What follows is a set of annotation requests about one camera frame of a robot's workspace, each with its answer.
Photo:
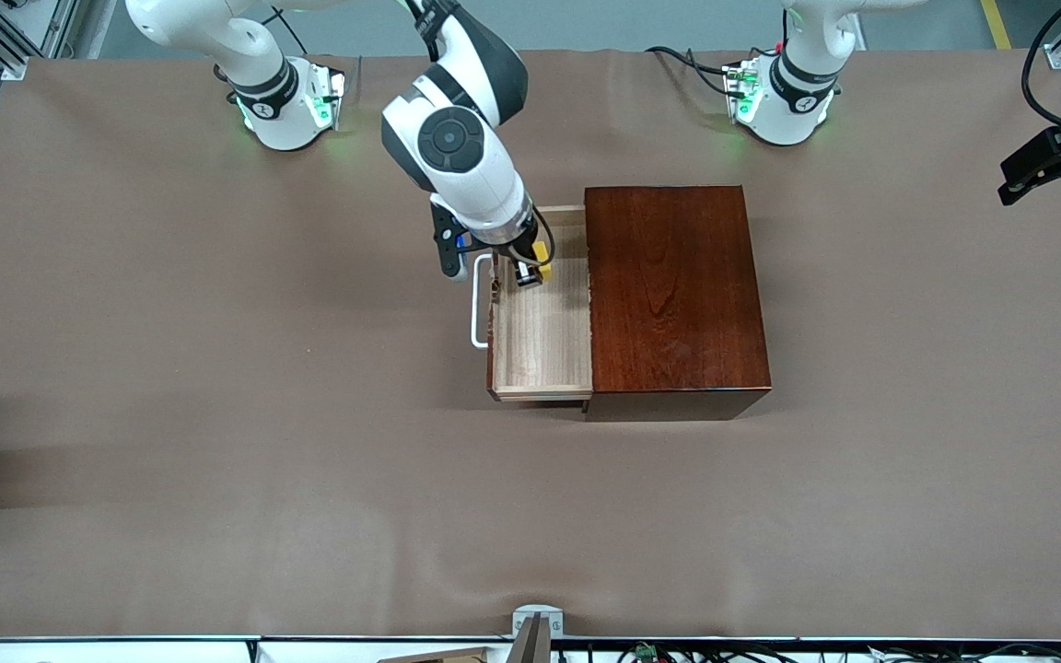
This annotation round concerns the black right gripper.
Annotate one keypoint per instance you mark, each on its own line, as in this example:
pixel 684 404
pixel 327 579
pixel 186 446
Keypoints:
pixel 515 255

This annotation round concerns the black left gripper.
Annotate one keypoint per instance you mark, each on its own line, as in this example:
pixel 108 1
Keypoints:
pixel 1058 149

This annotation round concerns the yellow cube block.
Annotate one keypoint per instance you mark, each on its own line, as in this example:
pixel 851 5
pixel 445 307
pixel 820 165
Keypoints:
pixel 543 272

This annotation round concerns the light wood drawer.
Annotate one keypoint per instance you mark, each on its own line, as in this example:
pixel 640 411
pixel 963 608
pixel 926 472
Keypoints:
pixel 544 350

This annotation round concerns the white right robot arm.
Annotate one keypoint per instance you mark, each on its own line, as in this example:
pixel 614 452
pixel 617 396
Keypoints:
pixel 466 157

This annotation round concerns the dark brown wooden cabinet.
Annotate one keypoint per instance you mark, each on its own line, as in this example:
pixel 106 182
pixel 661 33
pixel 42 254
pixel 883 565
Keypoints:
pixel 678 295

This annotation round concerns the brown table cloth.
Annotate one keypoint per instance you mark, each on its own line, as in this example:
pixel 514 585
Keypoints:
pixel 309 506

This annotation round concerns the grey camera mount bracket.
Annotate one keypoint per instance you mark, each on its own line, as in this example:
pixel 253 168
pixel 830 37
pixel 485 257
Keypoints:
pixel 537 622

